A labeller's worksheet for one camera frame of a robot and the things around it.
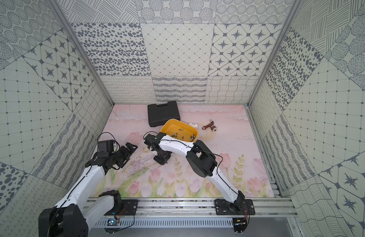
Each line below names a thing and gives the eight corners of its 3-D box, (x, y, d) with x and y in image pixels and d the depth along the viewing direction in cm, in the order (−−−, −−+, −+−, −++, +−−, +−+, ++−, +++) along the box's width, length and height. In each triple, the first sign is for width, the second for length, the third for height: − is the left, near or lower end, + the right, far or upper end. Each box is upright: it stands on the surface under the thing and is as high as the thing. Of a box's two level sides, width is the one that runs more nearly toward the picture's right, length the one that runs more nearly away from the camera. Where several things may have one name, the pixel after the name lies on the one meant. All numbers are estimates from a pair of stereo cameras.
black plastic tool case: (149, 128, 106) (147, 124, 103) (148, 108, 119) (147, 104, 116) (181, 123, 109) (180, 119, 106) (177, 104, 122) (176, 100, 119)
